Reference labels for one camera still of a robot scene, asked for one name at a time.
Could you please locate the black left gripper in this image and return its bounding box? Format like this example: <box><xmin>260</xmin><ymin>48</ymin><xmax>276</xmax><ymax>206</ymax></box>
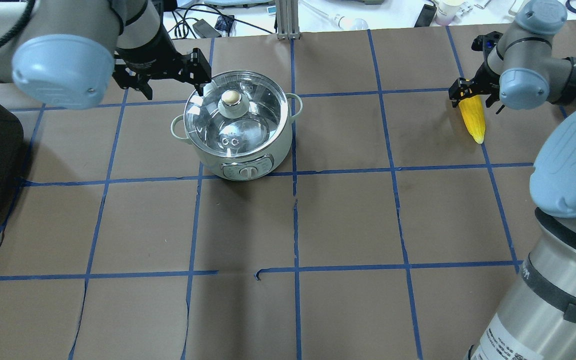
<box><xmin>112</xmin><ymin>30</ymin><xmax>212</xmax><ymax>101</ymax></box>

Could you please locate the yellow corn cob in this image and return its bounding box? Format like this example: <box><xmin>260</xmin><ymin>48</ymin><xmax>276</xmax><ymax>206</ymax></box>
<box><xmin>458</xmin><ymin>95</ymin><xmax>487</xmax><ymax>145</ymax></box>

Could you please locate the pale green electric pot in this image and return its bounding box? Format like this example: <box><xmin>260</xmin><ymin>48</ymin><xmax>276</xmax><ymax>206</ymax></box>
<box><xmin>170</xmin><ymin>70</ymin><xmax>303</xmax><ymax>182</ymax></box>

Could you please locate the aluminium frame post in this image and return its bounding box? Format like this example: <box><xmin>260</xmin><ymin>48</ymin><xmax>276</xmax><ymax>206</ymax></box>
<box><xmin>275</xmin><ymin>0</ymin><xmax>301</xmax><ymax>40</ymax></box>

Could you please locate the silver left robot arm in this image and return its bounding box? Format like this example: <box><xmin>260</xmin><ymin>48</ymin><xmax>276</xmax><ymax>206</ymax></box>
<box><xmin>0</xmin><ymin>0</ymin><xmax>212</xmax><ymax>110</ymax></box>

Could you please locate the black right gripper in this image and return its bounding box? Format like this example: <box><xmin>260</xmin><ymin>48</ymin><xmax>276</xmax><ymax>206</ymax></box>
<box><xmin>448</xmin><ymin>30</ymin><xmax>506</xmax><ymax>115</ymax></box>

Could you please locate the glass pot lid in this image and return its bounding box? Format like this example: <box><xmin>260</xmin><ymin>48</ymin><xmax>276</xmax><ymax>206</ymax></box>
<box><xmin>182</xmin><ymin>70</ymin><xmax>291</xmax><ymax>158</ymax></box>

